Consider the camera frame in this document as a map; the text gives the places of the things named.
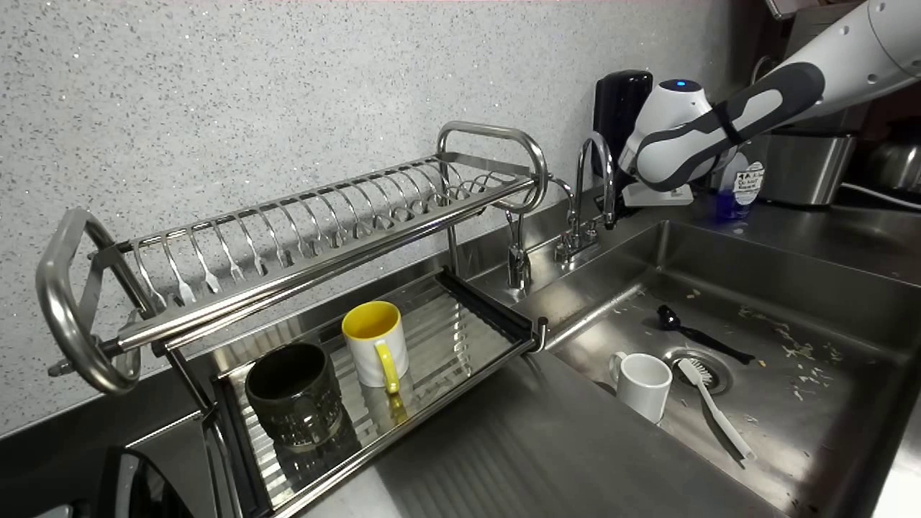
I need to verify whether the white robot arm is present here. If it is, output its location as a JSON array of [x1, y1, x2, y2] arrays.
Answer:
[[618, 0, 921, 206]]

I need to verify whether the yellow and white mug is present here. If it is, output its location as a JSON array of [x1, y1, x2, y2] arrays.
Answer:
[[340, 298, 408, 395]]

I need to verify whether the chrome gooseneck faucet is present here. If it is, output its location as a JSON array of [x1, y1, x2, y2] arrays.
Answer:
[[504, 130, 622, 301]]

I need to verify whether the steel dish rack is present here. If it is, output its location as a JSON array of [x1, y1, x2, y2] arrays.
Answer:
[[34, 117, 552, 518]]

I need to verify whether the black plastic spoon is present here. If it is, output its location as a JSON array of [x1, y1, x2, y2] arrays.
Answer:
[[657, 306, 755, 366]]

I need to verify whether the dark glass mug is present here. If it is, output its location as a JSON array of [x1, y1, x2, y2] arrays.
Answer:
[[245, 343, 346, 455]]

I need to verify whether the white mug in sink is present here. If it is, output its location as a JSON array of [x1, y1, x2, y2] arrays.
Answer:
[[612, 354, 673, 423]]

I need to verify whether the sink drain strainer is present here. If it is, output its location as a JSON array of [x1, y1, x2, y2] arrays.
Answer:
[[664, 347, 733, 398]]

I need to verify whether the blue dish soap bottle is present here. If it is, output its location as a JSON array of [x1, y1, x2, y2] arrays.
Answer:
[[713, 146, 766, 223]]

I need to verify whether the stainless steel sink basin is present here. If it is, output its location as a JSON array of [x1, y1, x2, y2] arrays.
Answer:
[[533, 222, 921, 518]]

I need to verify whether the black wall soap dispenser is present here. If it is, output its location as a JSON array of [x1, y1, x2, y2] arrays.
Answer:
[[592, 68, 654, 159]]

